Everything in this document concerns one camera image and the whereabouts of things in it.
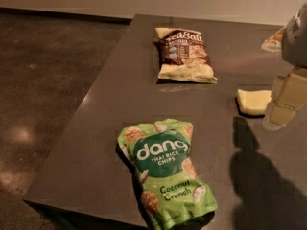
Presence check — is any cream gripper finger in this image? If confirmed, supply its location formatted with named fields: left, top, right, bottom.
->
left=262, top=68, right=307, bottom=131

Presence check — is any green rice chip bag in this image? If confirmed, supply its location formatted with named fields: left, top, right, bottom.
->
left=118, top=119, right=218, bottom=230

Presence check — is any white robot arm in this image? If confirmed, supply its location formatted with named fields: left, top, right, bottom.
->
left=262, top=3, right=307, bottom=131

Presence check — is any orange snack bag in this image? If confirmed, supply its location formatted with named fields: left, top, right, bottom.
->
left=261, top=27, right=285, bottom=52

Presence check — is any brown sea salt chip bag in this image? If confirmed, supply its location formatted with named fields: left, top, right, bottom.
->
left=155, top=28, right=218, bottom=84

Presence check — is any yellow sponge block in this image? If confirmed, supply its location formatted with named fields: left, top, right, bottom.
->
left=236, top=89, right=271, bottom=116

